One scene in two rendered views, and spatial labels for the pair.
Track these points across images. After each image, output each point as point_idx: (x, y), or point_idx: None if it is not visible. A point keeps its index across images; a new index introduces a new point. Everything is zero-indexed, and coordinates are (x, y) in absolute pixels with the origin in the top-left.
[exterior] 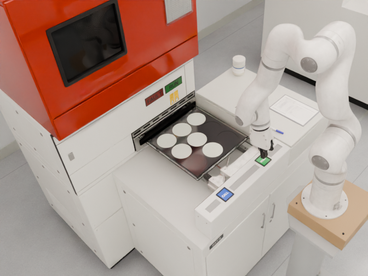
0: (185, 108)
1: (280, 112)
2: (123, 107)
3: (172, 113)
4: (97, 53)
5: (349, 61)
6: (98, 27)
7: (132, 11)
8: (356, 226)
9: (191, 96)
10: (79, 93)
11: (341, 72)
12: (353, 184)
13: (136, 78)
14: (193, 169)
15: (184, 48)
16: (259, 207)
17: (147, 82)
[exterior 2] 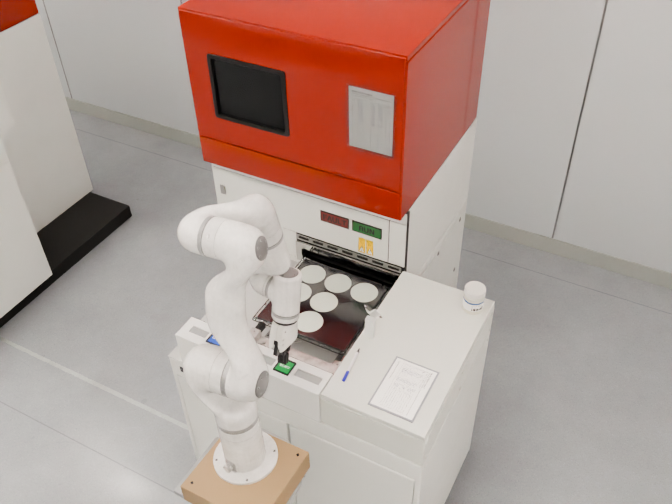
0: (390, 280)
1: (390, 372)
2: (290, 194)
3: (356, 262)
4: (256, 111)
5: (227, 276)
6: (261, 86)
7: (302, 99)
8: (204, 497)
9: (395, 271)
10: (228, 132)
11: (219, 280)
12: (281, 490)
13: (297, 172)
14: (268, 310)
15: (373, 193)
16: (266, 417)
17: (310, 189)
